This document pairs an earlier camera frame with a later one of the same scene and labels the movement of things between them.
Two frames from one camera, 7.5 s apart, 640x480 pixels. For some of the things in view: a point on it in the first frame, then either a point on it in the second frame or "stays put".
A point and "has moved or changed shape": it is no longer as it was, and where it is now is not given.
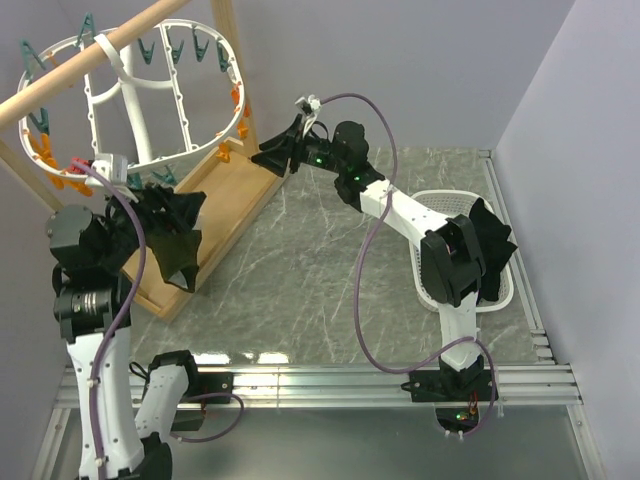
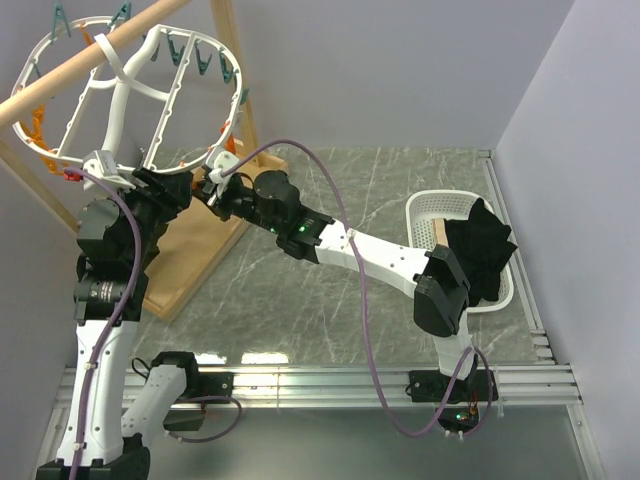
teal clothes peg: x=200 y=51 → x=227 y=68
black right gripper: x=274 y=159 → x=217 y=199
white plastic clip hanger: x=131 y=62 has moved or changed shape
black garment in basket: x=496 y=248 stays put
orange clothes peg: x=82 y=187 → x=36 y=133
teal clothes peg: x=88 y=22 → x=123 y=14
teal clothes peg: x=27 y=49 → x=59 y=15
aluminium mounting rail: x=324 y=387 stays put
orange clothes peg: x=242 y=129 → x=231 y=144
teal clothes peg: x=146 y=52 → x=175 y=56
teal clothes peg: x=176 y=52 → x=203 y=65
